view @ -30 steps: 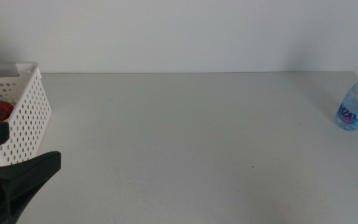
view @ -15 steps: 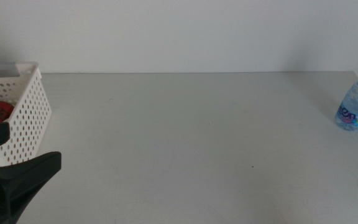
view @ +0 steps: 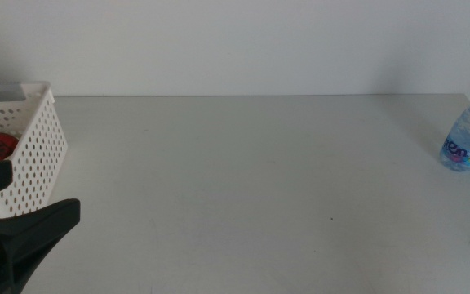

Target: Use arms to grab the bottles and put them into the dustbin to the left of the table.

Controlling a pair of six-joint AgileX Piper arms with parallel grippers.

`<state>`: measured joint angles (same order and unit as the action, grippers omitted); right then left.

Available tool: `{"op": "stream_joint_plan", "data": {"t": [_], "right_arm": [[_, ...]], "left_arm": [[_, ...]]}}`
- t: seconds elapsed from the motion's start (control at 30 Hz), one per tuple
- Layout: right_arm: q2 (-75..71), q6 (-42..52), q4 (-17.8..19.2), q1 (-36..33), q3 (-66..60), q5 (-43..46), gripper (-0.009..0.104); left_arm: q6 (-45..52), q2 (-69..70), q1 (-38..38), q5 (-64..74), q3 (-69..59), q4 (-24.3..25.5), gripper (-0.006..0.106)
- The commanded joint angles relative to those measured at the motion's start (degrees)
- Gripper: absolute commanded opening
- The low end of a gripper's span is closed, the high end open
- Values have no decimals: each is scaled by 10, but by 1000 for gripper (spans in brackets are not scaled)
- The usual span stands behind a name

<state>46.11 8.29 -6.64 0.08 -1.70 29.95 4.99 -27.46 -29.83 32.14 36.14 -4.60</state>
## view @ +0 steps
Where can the clear water bottle blue cap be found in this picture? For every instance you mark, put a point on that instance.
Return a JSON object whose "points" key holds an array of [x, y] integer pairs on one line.
{"points": [[469, 139]]}

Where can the white perforated plastic basket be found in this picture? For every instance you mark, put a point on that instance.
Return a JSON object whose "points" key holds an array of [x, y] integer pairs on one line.
{"points": [[35, 163]]}

